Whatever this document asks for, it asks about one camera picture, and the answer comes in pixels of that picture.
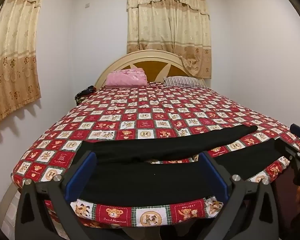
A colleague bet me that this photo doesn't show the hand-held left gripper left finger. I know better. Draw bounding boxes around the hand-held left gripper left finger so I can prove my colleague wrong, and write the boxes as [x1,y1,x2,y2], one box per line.
[14,151,98,240]

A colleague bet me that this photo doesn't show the pink folded blanket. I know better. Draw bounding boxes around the pink folded blanket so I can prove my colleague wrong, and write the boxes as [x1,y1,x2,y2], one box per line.
[106,68,148,88]

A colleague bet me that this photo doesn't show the dark bag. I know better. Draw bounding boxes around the dark bag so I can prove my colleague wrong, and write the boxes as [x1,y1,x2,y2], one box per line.
[74,85,97,105]

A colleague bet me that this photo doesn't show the black pants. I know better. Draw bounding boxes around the black pants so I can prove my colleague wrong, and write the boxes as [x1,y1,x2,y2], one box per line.
[76,125,277,202]

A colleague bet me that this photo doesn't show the beige flowered curtain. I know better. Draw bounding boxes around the beige flowered curtain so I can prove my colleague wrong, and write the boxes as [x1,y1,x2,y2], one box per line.
[0,0,48,130]
[126,0,212,79]

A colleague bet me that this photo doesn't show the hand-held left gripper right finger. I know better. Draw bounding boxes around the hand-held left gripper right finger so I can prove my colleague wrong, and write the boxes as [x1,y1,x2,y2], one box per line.
[199,151,287,240]

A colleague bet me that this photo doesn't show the striped pillow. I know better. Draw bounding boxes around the striped pillow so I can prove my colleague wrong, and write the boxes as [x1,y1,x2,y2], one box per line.
[163,76,207,88]

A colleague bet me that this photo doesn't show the cream and tan bed headboard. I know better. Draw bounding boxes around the cream and tan bed headboard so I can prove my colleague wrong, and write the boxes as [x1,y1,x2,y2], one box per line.
[94,50,198,89]

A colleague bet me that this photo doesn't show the red teddy bear printed bedspread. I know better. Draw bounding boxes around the red teddy bear printed bedspread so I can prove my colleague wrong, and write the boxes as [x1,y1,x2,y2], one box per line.
[11,86,300,230]

